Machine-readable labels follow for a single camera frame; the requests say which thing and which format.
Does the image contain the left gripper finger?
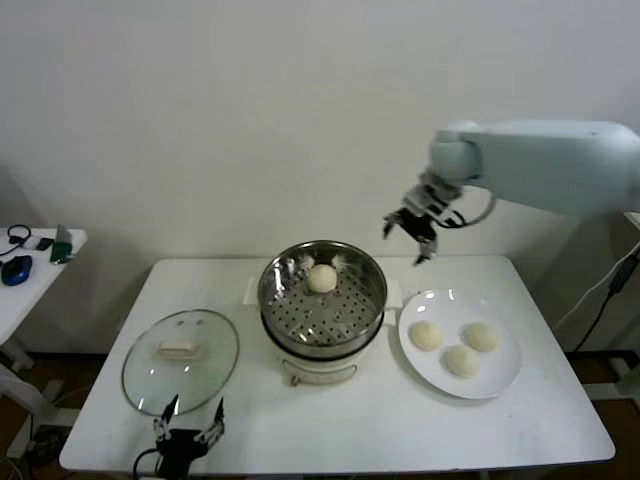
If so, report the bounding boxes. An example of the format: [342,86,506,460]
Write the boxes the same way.
[195,397,227,446]
[152,393,180,444]

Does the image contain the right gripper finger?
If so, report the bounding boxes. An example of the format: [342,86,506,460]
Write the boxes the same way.
[412,239,439,267]
[382,212,406,239]

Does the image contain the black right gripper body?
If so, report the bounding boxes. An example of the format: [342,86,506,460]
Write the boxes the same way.
[394,207,439,246]

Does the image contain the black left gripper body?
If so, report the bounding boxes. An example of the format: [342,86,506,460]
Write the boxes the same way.
[155,427,211,477]

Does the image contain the glass lid with white handle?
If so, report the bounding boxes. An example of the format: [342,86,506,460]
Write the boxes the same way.
[121,308,240,417]

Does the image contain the white steamed baozi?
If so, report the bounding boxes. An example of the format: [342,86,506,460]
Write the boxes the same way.
[463,322,501,354]
[305,264,337,295]
[409,320,444,352]
[442,344,481,380]

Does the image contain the stainless steel steamer basket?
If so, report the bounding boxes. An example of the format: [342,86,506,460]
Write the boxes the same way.
[257,240,389,351]

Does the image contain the white electric cooker pot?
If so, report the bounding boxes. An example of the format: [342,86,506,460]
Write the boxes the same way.
[242,277,403,389]

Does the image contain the white round plate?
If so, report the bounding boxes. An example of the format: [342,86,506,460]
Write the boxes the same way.
[397,288,522,400]

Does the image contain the white side table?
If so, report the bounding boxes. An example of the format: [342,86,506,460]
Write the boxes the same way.
[0,227,89,371]

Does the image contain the black power adapter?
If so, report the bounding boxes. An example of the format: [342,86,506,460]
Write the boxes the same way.
[607,258,632,292]

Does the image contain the green and grey box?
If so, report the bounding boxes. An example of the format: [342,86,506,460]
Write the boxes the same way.
[48,223,76,266]

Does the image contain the blue computer mouse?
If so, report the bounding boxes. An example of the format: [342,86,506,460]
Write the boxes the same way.
[0,254,34,287]

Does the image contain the black headphones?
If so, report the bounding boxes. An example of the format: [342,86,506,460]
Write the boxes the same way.
[0,224,32,259]

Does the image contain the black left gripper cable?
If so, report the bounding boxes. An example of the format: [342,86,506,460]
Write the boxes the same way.
[132,447,164,480]

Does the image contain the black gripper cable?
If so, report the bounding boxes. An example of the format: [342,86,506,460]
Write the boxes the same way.
[449,192,499,229]
[132,447,164,480]

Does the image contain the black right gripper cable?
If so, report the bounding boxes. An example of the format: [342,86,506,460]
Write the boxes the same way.
[449,192,499,229]

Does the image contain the white table base frame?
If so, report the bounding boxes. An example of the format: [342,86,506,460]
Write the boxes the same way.
[5,378,84,460]

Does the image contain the white power cable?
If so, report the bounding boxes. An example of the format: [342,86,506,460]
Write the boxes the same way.
[552,247,640,331]

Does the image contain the black power cable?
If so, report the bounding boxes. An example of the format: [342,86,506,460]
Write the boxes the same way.
[569,287,614,354]

